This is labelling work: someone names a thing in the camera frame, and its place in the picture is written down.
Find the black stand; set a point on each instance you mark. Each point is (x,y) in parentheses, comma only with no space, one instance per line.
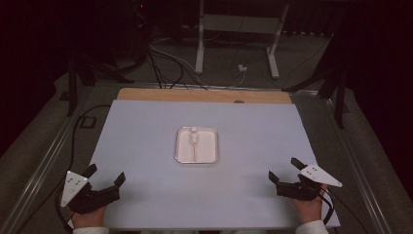
(339,97)
(73,87)

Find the white marshmallow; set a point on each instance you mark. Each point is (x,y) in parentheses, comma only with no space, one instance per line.
(194,135)
(194,129)
(194,140)

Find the metal floor rail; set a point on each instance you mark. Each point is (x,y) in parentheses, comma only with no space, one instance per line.
(360,169)
(305,92)
(42,169)

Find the white plug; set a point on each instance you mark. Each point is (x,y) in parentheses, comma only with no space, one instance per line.
(242,68)

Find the black square floor marker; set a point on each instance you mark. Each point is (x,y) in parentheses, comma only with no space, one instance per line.
(87,122)

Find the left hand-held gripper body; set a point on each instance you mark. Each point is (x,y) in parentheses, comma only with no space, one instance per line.
(94,200)

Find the person's right hand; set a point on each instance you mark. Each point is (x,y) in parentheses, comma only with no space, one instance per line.
(308,209)

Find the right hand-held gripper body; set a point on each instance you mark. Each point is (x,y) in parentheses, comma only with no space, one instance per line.
(302,190)

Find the person's left hand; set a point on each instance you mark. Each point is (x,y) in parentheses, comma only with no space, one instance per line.
(88,218)

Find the white metal stand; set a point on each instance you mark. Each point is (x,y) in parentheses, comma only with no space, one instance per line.
(240,24)

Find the wooden skewer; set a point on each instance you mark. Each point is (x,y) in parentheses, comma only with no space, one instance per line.
(194,152)

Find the white square tray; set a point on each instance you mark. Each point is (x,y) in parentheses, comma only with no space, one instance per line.
(207,152)

